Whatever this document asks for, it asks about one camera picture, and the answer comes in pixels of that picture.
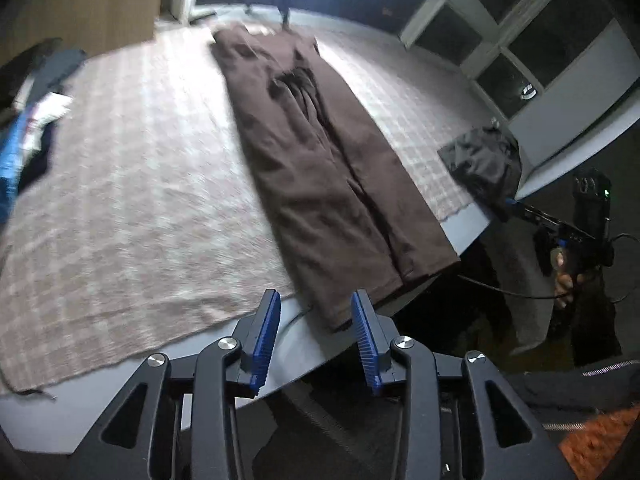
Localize orange fuzzy cloth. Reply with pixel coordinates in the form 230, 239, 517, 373
557, 402, 640, 480

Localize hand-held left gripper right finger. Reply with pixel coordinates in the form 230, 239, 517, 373
350, 289, 576, 480

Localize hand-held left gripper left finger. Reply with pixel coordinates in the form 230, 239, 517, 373
67, 289, 282, 480

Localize brown fleece pants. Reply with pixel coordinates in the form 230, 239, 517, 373
207, 25, 461, 333

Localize plaid blanket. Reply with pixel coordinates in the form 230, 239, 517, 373
0, 22, 501, 396

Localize person's right hand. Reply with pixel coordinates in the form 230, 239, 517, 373
552, 252, 576, 308

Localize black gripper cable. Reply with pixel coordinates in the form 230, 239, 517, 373
457, 232, 633, 306

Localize white spotted fleece cloth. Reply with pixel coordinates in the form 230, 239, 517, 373
510, 255, 553, 356

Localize person's black zip jacket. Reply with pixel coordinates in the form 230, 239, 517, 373
500, 357, 640, 431

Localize pile of folded clothes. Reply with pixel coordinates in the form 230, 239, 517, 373
0, 37, 88, 226

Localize dark daisy print garment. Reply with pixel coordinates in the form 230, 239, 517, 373
437, 126, 523, 221

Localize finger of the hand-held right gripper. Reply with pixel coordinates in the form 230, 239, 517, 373
504, 199, 598, 241

